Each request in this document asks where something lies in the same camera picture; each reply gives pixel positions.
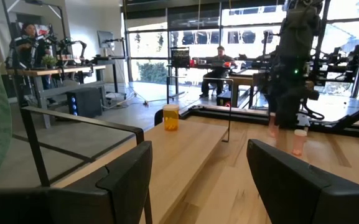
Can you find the large orange pill bottle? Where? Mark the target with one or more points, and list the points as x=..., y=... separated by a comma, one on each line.
x=170, y=119

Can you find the wooden background table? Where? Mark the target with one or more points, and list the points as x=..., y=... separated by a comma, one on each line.
x=241, y=81

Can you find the grey monitor on arm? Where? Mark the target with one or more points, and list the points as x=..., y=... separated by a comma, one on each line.
x=104, y=39

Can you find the black screen on stand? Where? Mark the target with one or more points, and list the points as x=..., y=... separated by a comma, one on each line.
x=179, y=57

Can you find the small pink pill bottle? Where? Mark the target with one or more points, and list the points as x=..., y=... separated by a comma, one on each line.
x=299, y=143
x=272, y=129

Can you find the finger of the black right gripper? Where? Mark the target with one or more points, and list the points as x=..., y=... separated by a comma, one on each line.
x=272, y=104
x=282, y=109

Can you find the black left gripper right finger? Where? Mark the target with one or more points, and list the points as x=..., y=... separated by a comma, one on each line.
x=291, y=193

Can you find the black aluminium table frame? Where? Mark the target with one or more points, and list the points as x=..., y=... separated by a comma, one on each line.
x=229, y=111

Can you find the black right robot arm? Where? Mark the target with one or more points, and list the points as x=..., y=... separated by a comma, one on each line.
x=300, y=31

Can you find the red white wall poster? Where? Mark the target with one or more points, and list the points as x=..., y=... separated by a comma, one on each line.
x=43, y=30

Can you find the person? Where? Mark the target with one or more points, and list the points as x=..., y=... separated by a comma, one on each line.
x=218, y=73
x=29, y=30

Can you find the wooden desk grey legs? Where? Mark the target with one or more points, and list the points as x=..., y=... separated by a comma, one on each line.
x=58, y=71

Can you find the small potted desk plant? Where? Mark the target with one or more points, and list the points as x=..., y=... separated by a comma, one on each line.
x=49, y=60

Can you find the black computer blue lights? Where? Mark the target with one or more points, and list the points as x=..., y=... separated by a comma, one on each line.
x=87, y=102

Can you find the green hedge outside window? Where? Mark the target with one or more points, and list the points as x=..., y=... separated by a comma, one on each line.
x=152, y=73

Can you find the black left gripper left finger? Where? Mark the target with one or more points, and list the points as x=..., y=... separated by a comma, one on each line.
x=126, y=186

